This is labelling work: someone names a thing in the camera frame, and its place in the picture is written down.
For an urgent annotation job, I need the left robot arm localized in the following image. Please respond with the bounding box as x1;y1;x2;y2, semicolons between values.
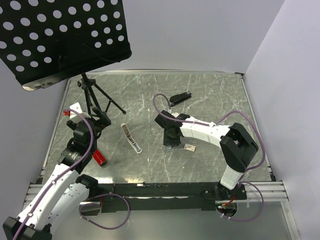
3;107;100;240

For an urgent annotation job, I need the black perforated music stand desk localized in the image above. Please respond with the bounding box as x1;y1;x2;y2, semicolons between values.
0;0;132;92

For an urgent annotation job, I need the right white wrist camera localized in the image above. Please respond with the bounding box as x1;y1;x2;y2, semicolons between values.
168;108;179;118

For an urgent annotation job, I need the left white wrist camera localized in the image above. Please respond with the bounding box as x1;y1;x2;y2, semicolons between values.
62;102;91;123

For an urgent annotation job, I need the aluminium extrusion rail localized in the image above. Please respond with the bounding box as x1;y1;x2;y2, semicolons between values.
22;182;289;209

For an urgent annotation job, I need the red cylindrical object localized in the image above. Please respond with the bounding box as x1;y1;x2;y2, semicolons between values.
92;149;107;167

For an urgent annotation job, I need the staple tray with staples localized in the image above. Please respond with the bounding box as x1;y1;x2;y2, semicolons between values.
162;145;174;152

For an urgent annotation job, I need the black tripod stand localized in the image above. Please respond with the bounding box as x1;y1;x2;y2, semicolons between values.
77;73;127;115

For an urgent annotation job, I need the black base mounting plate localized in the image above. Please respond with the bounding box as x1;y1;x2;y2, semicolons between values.
80;182;247;213

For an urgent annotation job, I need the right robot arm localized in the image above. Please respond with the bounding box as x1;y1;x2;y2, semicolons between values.
62;103;259;199

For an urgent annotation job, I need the black stapler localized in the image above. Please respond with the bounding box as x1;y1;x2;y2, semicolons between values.
169;91;192;107

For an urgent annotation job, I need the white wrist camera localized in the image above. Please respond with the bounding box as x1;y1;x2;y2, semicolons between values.
168;108;179;118
62;102;91;123

